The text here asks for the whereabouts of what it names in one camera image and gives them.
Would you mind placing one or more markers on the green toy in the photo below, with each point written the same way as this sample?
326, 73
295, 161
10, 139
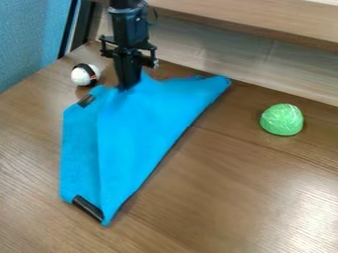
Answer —
281, 119

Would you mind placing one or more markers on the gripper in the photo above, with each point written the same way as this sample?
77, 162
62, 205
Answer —
128, 29

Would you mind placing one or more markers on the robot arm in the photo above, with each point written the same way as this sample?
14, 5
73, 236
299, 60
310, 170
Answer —
127, 4

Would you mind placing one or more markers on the blue cloth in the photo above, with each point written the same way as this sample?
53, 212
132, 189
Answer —
132, 131

